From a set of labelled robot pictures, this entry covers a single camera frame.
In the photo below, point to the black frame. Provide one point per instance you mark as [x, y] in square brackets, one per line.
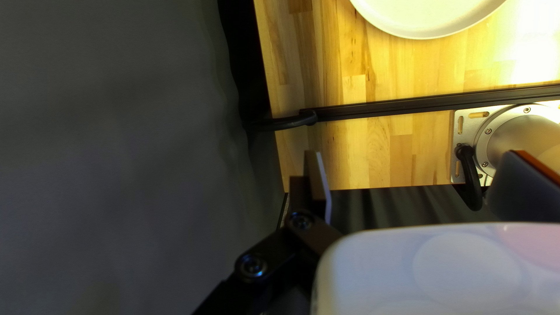
[415, 104]

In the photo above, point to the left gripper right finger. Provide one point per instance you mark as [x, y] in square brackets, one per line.
[520, 188]

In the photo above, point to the light grey round plate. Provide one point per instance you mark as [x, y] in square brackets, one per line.
[420, 17]

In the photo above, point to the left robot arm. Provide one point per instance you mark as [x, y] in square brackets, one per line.
[512, 131]

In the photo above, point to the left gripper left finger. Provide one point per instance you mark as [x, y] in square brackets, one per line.
[302, 232]

